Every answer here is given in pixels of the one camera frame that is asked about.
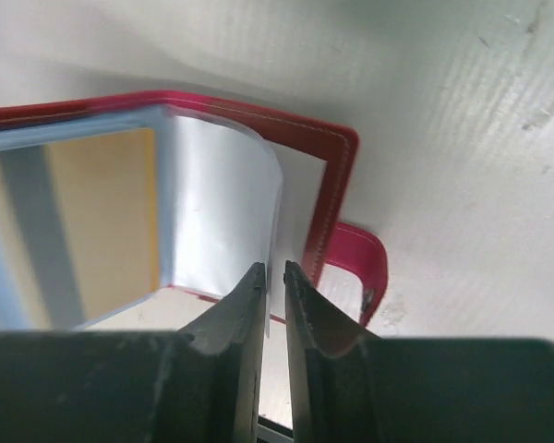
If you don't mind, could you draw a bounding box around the red leather card holder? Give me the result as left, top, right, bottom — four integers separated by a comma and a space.
0, 90, 388, 328

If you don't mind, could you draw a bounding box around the gold card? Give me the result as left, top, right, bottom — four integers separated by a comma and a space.
0, 125, 160, 329

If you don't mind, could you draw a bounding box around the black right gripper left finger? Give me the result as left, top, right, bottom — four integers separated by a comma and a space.
0, 263, 267, 442

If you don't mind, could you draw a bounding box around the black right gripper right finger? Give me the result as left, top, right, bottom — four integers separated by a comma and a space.
283, 262, 554, 442

